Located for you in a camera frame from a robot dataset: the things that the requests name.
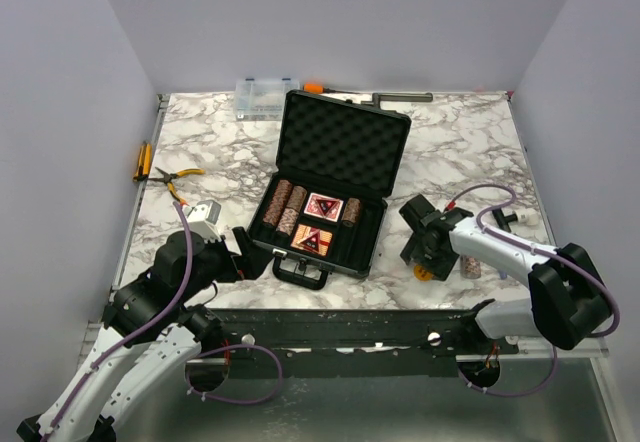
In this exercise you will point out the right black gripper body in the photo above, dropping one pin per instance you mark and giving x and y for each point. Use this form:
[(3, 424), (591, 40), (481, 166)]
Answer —
[(439, 261)]

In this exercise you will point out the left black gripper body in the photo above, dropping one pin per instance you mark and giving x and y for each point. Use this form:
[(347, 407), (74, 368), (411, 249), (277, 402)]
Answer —
[(218, 265)]

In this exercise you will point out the yellow big blind button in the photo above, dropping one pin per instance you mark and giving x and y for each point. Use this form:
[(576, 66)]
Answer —
[(422, 274)]

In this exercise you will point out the all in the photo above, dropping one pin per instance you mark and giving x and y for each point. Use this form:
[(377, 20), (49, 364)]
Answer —
[(312, 242), (325, 205)]

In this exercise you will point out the black foam-lined carrying case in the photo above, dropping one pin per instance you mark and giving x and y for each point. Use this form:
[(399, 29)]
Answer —
[(339, 149)]

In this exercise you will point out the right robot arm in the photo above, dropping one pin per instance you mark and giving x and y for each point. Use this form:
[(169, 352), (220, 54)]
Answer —
[(566, 303)]

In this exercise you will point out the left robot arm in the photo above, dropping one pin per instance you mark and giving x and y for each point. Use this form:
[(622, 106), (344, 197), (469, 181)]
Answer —
[(147, 331)]

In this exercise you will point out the front poker chip stack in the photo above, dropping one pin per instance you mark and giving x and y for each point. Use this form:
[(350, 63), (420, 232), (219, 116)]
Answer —
[(287, 221)]

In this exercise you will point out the orange playing card deck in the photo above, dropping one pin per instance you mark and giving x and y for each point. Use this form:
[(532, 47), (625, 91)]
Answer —
[(303, 230)]

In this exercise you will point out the tall poker chip stack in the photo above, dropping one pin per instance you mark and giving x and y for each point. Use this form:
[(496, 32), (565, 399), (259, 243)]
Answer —
[(277, 203)]

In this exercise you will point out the middle poker chip stack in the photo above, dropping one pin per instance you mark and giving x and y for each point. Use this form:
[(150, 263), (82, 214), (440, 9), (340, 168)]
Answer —
[(297, 198)]

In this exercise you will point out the red playing card deck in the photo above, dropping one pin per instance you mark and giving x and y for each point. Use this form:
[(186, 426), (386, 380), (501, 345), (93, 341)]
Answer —
[(311, 209)]

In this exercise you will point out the yellow black utility knife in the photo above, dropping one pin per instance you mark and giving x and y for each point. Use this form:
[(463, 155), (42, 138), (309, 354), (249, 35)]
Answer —
[(143, 163)]

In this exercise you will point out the clear plastic organizer box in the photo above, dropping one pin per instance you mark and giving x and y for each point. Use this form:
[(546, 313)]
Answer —
[(263, 98)]

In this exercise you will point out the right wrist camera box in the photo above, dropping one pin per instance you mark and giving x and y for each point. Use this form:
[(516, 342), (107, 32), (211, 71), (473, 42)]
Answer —
[(418, 213)]

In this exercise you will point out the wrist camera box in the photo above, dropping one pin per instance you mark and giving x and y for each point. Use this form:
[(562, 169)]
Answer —
[(418, 213), (202, 219)]

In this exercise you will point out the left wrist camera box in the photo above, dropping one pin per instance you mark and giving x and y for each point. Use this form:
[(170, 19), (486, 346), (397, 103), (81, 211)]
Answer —
[(202, 219)]

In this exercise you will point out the black metal base rail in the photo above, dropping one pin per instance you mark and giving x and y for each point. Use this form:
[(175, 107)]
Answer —
[(331, 343)]

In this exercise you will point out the yellow handled pliers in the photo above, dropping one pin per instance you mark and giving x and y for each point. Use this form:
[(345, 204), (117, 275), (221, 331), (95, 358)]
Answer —
[(168, 178)]

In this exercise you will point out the grey metal t-handle bar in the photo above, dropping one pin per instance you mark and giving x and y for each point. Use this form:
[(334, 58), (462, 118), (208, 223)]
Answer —
[(377, 98)]

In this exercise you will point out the orange handled screwdriver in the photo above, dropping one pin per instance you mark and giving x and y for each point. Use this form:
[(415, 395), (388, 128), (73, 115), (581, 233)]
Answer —
[(315, 88)]

